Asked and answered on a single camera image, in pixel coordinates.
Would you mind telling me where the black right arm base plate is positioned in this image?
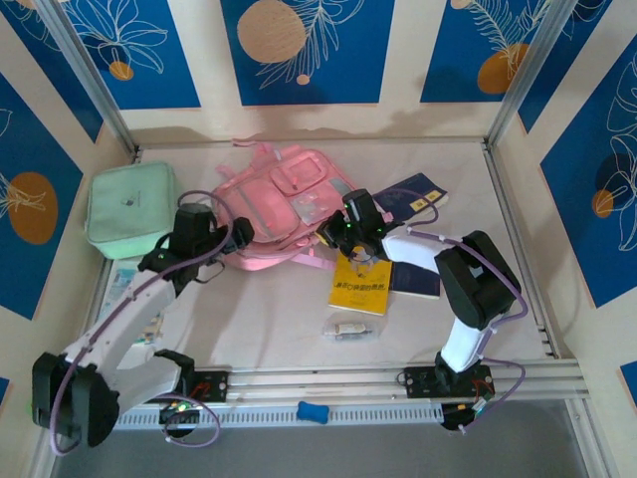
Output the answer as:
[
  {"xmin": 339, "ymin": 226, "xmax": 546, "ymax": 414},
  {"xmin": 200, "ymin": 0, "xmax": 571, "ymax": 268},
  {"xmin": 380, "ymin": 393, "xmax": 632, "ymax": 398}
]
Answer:
[{"xmin": 405, "ymin": 365, "xmax": 495, "ymax": 399}]

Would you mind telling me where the aluminium frame leg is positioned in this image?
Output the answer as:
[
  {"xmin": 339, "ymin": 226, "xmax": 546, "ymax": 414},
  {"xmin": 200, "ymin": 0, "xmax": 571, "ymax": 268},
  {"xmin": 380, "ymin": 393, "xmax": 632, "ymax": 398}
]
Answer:
[
  {"xmin": 564, "ymin": 397, "xmax": 616, "ymax": 478},
  {"xmin": 27, "ymin": 442, "xmax": 64, "ymax": 478}
]

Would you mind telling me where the navy book with yellow label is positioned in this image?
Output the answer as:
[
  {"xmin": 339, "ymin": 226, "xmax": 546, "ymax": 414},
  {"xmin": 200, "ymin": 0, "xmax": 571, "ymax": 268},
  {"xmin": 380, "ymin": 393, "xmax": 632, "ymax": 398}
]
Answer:
[{"xmin": 371, "ymin": 172, "xmax": 452, "ymax": 223}]

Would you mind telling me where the clear plastic stationery pouch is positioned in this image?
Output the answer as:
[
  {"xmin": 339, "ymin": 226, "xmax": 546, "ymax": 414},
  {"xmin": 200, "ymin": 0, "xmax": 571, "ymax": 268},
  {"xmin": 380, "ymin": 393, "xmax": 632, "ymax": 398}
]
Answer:
[{"xmin": 321, "ymin": 311, "xmax": 387, "ymax": 344}]

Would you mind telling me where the grey slotted cable duct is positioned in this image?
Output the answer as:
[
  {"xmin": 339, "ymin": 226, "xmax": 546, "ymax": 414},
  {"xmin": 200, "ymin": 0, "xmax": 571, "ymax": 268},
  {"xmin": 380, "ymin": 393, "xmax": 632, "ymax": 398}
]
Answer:
[{"xmin": 113, "ymin": 402, "xmax": 444, "ymax": 432}]

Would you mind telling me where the yellow paperback book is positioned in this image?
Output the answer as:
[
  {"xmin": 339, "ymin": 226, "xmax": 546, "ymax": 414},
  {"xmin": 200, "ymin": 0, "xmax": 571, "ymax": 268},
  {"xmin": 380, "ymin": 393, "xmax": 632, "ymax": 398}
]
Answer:
[{"xmin": 326, "ymin": 248, "xmax": 394, "ymax": 316}]

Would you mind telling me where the light blue printed packet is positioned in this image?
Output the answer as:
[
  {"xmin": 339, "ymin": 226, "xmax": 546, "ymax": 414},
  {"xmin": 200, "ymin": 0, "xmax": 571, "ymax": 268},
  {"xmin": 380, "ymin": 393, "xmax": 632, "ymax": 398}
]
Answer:
[{"xmin": 106, "ymin": 267, "xmax": 139, "ymax": 323}]

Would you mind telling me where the pink school backpack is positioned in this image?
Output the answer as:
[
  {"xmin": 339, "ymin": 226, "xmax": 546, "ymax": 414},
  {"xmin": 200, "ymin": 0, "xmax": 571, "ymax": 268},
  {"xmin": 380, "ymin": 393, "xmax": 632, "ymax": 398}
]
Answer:
[{"xmin": 212, "ymin": 138, "xmax": 359, "ymax": 273}]

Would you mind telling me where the black cable mount bracket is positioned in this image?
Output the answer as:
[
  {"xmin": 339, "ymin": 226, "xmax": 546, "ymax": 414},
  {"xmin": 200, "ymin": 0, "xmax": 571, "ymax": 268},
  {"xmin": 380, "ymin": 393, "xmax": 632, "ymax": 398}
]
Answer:
[
  {"xmin": 158, "ymin": 400, "xmax": 201, "ymax": 439},
  {"xmin": 440, "ymin": 401, "xmax": 494, "ymax": 434}
]

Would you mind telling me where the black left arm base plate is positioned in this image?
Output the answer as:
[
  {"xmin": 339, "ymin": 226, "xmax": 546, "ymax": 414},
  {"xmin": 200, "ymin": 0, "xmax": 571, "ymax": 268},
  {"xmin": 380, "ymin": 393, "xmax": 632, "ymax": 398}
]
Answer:
[{"xmin": 186, "ymin": 370, "xmax": 231, "ymax": 404}]

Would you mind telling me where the aluminium table edge rail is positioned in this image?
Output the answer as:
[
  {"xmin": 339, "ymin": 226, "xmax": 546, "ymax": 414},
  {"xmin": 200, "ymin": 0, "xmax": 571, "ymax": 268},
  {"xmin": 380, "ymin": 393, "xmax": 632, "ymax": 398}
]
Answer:
[{"xmin": 191, "ymin": 360, "xmax": 583, "ymax": 402}]

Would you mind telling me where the aluminium frame post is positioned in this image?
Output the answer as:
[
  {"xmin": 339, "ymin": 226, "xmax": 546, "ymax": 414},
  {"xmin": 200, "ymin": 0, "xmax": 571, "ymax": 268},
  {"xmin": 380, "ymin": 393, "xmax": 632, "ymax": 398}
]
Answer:
[
  {"xmin": 37, "ymin": 0, "xmax": 140, "ymax": 155},
  {"xmin": 486, "ymin": 0, "xmax": 582, "ymax": 146}
]

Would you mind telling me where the blue bone-shaped block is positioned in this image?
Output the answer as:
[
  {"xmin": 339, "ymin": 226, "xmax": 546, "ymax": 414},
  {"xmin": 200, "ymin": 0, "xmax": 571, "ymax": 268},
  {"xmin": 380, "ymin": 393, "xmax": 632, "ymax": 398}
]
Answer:
[{"xmin": 297, "ymin": 400, "xmax": 329, "ymax": 425}]

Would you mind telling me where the mint green zipped case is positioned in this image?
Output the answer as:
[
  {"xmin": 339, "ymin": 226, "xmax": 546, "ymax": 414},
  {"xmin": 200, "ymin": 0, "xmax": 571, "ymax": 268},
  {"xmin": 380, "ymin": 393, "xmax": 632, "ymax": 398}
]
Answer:
[{"xmin": 84, "ymin": 160, "xmax": 179, "ymax": 260}]

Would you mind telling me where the plain navy notebook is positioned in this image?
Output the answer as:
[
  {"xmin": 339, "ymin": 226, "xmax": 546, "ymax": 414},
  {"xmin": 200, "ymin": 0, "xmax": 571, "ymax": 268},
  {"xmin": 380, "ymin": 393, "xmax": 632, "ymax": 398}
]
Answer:
[{"xmin": 386, "ymin": 261, "xmax": 443, "ymax": 302}]

